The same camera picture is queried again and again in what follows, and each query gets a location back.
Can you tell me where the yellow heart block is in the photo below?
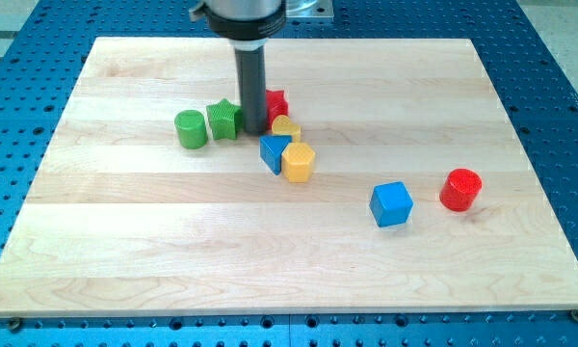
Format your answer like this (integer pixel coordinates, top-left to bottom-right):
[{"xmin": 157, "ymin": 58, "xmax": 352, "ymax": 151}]
[{"xmin": 271, "ymin": 115, "xmax": 302, "ymax": 143}]

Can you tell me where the green cylinder block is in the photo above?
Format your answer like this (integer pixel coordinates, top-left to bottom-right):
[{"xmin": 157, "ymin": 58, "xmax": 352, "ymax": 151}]
[{"xmin": 174, "ymin": 110, "xmax": 208, "ymax": 149}]

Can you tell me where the green star block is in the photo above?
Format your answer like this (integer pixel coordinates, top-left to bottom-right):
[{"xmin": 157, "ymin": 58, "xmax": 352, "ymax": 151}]
[{"xmin": 206, "ymin": 98, "xmax": 243, "ymax": 140}]

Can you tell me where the blue triangle block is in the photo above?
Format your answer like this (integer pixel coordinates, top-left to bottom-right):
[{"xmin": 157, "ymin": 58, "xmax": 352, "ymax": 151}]
[{"xmin": 259, "ymin": 135, "xmax": 292, "ymax": 175}]

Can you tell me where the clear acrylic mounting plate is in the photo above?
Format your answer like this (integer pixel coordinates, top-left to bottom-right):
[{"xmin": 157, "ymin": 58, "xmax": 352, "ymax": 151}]
[{"xmin": 286, "ymin": 0, "xmax": 334, "ymax": 19}]

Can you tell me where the red cylinder block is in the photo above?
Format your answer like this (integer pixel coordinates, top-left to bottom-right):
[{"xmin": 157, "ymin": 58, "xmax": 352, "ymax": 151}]
[{"xmin": 439, "ymin": 168, "xmax": 483, "ymax": 212}]

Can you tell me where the light wooden board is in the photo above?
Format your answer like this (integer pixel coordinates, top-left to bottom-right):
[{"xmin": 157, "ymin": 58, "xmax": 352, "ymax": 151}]
[{"xmin": 0, "ymin": 37, "xmax": 578, "ymax": 317}]

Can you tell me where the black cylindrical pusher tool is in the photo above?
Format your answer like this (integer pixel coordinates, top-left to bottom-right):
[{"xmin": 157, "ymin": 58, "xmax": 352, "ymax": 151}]
[{"xmin": 230, "ymin": 40, "xmax": 268, "ymax": 134}]

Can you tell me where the red star block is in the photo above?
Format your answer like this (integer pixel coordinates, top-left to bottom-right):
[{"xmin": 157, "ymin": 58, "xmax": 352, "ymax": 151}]
[{"xmin": 266, "ymin": 90, "xmax": 289, "ymax": 129}]

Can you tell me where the blue cube block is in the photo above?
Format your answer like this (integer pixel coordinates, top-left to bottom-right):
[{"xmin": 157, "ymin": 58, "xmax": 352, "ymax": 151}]
[{"xmin": 369, "ymin": 181, "xmax": 413, "ymax": 227}]

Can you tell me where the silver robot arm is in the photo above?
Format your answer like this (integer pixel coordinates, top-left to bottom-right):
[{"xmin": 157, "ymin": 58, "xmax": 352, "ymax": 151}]
[{"xmin": 189, "ymin": 0, "xmax": 286, "ymax": 135}]

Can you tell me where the yellow hexagon block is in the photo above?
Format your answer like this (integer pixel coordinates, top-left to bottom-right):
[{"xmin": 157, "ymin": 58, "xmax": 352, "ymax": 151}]
[{"xmin": 281, "ymin": 143, "xmax": 316, "ymax": 183}]

